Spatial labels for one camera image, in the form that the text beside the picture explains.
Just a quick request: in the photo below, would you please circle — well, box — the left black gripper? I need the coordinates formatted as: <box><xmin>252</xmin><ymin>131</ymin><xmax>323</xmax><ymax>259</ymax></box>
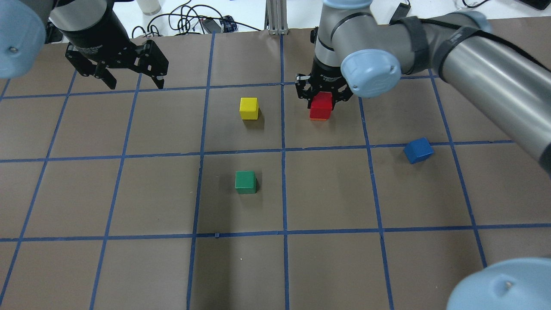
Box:
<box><xmin>50</xmin><ymin>9</ymin><xmax>169</xmax><ymax>90</ymax></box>

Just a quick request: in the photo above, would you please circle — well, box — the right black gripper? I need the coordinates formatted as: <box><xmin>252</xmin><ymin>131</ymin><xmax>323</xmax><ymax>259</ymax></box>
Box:
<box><xmin>295</xmin><ymin>58</ymin><xmax>353</xmax><ymax>111</ymax></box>

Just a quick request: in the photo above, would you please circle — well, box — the red wooden block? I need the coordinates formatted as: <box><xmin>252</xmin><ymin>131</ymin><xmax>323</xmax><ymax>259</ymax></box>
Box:
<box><xmin>310</xmin><ymin>92</ymin><xmax>332</xmax><ymax>119</ymax></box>

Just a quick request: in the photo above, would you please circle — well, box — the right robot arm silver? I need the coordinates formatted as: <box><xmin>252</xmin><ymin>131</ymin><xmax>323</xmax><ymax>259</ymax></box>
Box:
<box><xmin>295</xmin><ymin>0</ymin><xmax>550</xmax><ymax>173</ymax></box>

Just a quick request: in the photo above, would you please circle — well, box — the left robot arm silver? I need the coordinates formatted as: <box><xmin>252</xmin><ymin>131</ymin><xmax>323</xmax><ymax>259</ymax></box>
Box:
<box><xmin>0</xmin><ymin>0</ymin><xmax>169</xmax><ymax>90</ymax></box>

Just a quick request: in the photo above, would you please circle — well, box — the yellow wooden block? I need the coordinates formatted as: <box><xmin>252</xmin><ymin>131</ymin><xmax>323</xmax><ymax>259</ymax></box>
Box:
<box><xmin>239</xmin><ymin>97</ymin><xmax>260</xmax><ymax>120</ymax></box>

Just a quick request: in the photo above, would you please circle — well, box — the blue wooden block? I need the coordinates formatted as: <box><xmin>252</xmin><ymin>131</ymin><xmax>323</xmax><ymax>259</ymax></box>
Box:
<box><xmin>403</xmin><ymin>137</ymin><xmax>435</xmax><ymax>164</ymax></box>

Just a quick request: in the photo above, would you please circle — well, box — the green wooden block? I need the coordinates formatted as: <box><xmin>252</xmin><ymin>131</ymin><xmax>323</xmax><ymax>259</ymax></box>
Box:
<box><xmin>235</xmin><ymin>170</ymin><xmax>257</xmax><ymax>195</ymax></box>

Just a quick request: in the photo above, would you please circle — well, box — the black power adapter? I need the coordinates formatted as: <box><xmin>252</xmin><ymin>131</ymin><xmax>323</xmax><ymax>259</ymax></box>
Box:
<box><xmin>388</xmin><ymin>2</ymin><xmax>411</xmax><ymax>25</ymax></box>

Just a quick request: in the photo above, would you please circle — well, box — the aluminium frame post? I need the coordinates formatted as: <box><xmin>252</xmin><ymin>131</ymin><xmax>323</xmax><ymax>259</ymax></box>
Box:
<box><xmin>264</xmin><ymin>0</ymin><xmax>288</xmax><ymax>35</ymax></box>

